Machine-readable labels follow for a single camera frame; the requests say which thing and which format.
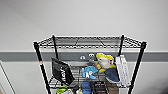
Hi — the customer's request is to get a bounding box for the yellow soft toy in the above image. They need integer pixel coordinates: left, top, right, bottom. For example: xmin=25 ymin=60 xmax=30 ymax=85
xmin=76 ymin=88 xmax=84 ymax=94

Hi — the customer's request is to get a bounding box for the dark blue plush toy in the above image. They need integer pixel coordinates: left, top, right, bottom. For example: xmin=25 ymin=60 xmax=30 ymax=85
xmin=104 ymin=66 xmax=122 ymax=85

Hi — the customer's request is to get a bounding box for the tall white box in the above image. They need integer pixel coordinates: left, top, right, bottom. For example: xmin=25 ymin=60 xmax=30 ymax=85
xmin=114 ymin=54 xmax=131 ymax=89

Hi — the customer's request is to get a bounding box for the stack of black boxes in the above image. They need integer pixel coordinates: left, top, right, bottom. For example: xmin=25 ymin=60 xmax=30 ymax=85
xmin=91 ymin=79 xmax=106 ymax=94

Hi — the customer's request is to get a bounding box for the closed cardboard box stack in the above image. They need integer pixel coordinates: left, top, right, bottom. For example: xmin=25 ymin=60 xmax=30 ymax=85
xmin=105 ymin=83 xmax=120 ymax=94

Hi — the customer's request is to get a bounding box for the black wire shelf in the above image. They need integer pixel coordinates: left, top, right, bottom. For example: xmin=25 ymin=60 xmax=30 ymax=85
xmin=32 ymin=33 xmax=148 ymax=94

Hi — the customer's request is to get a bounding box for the white door frame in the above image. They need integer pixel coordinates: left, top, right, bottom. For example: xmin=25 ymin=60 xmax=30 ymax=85
xmin=0 ymin=59 xmax=16 ymax=94

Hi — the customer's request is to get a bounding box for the yellow and white plush toy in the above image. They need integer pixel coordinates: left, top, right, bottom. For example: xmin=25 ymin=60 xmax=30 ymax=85
xmin=95 ymin=52 xmax=117 ymax=73

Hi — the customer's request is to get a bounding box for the blue cap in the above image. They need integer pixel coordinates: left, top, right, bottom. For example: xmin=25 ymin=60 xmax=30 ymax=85
xmin=80 ymin=80 xmax=92 ymax=94

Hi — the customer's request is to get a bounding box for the small grey wall socket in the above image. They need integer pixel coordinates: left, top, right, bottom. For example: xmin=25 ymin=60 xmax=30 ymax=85
xmin=79 ymin=54 xmax=87 ymax=62

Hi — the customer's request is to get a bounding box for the white bag with green edge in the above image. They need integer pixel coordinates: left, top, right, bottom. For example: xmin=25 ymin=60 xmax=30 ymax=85
xmin=55 ymin=85 xmax=71 ymax=94

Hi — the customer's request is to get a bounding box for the light blue plush toy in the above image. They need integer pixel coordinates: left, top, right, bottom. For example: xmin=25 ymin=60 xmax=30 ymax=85
xmin=80 ymin=65 xmax=100 ymax=80

